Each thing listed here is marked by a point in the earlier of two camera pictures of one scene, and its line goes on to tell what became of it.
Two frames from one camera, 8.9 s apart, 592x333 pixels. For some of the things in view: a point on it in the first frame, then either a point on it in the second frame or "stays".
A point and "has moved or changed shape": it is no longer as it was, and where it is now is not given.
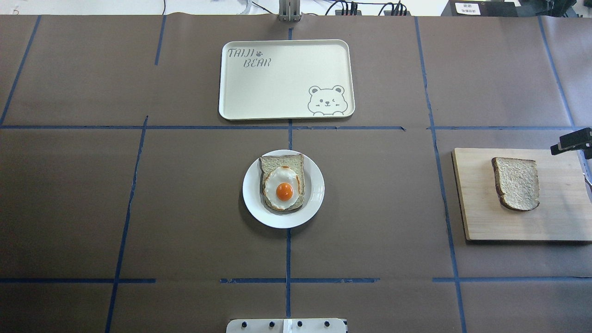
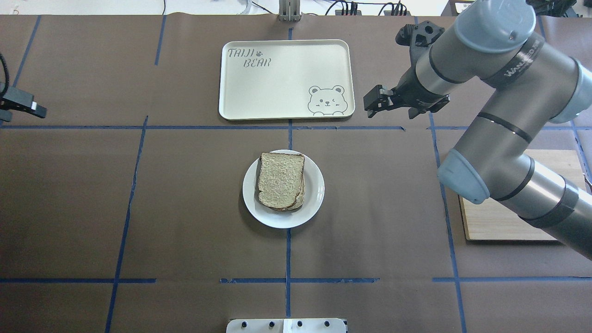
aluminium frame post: x=289 y=11 stays
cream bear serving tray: x=288 y=79 stays
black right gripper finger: x=556 y=149 → x=375 y=107
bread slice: x=517 y=183 has moved or changed shape
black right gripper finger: x=582 y=136 → x=377 y=95
